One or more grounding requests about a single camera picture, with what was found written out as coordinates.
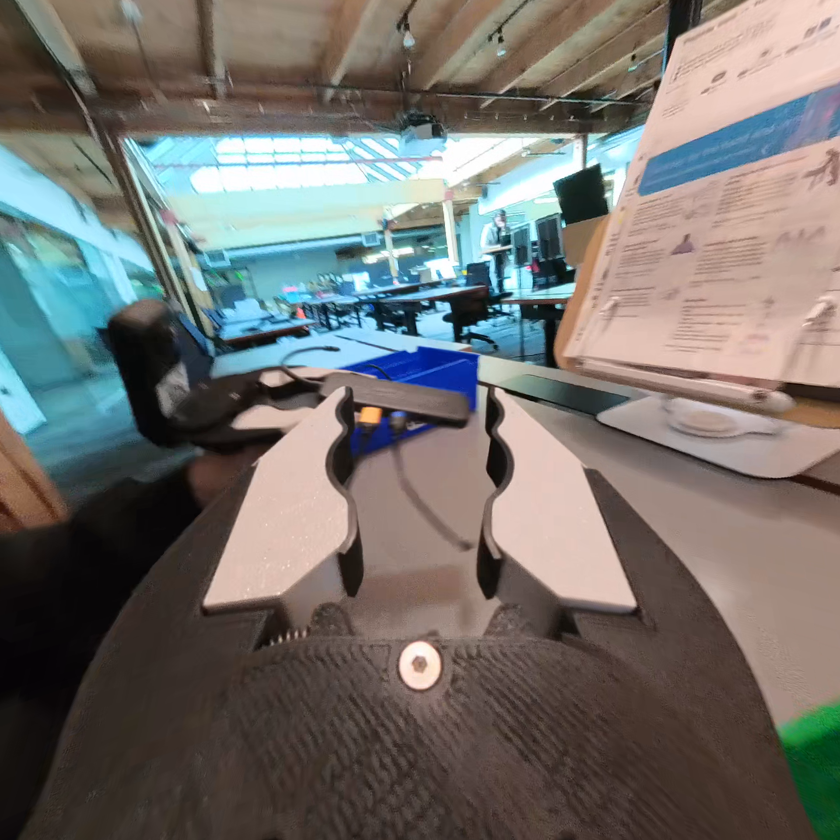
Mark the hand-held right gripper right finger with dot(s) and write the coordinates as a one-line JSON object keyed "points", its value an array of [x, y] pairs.
{"points": [[558, 525]]}

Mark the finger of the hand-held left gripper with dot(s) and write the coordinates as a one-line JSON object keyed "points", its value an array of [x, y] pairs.
{"points": [[269, 420]]}

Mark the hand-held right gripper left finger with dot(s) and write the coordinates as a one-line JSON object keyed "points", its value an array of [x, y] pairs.
{"points": [[282, 525]]}

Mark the blue plastic bin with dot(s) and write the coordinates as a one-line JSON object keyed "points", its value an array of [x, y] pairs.
{"points": [[439, 371]]}

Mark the green plastic bin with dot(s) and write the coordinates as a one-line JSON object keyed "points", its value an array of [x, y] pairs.
{"points": [[814, 774]]}

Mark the wooden document stand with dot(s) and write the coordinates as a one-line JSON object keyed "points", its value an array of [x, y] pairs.
{"points": [[722, 446]]}

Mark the black office chair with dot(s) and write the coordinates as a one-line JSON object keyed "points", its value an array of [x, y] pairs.
{"points": [[472, 308]]}

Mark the printed instruction sheet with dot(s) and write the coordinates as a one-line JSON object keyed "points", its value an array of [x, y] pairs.
{"points": [[722, 262]]}

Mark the ceiling projector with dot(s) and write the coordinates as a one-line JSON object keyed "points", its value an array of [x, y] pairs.
{"points": [[420, 134]]}

